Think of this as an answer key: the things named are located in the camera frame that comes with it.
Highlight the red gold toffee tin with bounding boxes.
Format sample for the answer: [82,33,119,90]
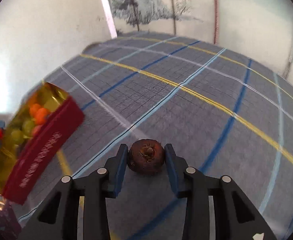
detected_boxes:
[0,82,85,205]

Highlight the orange tangerine in tin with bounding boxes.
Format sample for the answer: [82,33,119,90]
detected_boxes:
[29,103,42,118]

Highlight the dark brown passion fruit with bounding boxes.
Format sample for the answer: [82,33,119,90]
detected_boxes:
[127,139,166,176]

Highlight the plaid blue grey tablecloth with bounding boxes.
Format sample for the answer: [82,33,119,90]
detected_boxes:
[45,33,293,239]

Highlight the large orange tangerine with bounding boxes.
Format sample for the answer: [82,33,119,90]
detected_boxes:
[34,107,50,125]

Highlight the green round fruit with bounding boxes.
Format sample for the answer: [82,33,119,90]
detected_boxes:
[22,119,35,137]

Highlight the green fruit in tin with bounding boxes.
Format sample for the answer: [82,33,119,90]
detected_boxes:
[10,129,24,145]

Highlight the red tomato fruit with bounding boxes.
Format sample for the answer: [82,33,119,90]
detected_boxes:
[31,125,42,137]

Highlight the painted folding screen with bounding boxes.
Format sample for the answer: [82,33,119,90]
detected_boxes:
[108,0,293,84]

